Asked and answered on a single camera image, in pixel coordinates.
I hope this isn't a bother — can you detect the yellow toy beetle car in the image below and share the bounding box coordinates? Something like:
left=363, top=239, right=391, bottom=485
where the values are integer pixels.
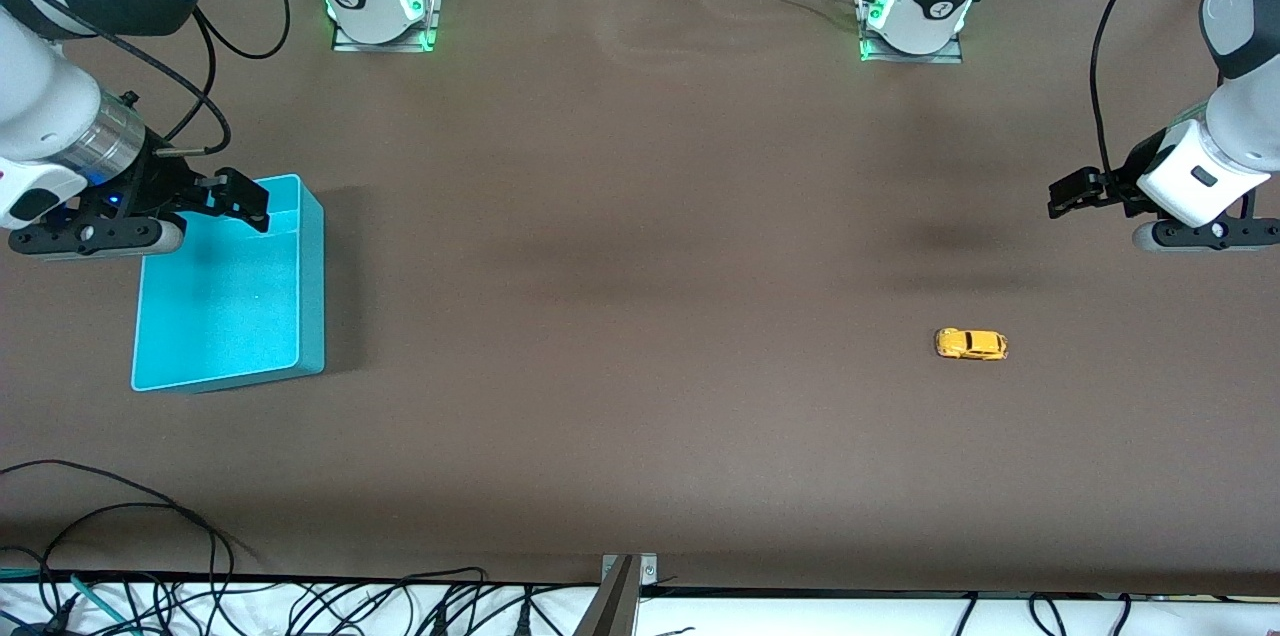
left=934, top=327, right=1009, bottom=363

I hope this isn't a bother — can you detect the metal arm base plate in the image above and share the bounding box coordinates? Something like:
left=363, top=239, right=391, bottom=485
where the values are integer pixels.
left=332, top=0, right=442, bottom=53
left=858, top=0, right=964, bottom=65

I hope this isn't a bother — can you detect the short looping black cable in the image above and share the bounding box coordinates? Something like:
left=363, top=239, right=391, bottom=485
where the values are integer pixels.
left=40, top=502, right=236, bottom=582

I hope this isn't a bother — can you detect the long looping black cable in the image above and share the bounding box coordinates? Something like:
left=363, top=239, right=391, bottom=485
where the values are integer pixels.
left=0, top=459, right=263, bottom=582

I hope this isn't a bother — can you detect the teal cable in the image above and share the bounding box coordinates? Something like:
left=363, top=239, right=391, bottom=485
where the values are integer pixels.
left=0, top=566, right=131, bottom=636

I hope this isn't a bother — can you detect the teal plastic box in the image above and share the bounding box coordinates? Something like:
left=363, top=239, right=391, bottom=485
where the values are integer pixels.
left=130, top=173, right=327, bottom=394

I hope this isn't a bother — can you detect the dark metal post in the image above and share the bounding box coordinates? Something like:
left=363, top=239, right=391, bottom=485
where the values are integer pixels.
left=572, top=556, right=641, bottom=636

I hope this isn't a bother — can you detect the metal corner bracket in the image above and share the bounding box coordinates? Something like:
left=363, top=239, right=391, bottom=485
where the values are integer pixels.
left=600, top=553, right=659, bottom=587

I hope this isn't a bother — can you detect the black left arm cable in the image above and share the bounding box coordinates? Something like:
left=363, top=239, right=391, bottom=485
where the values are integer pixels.
left=1090, top=0, right=1251, bottom=179

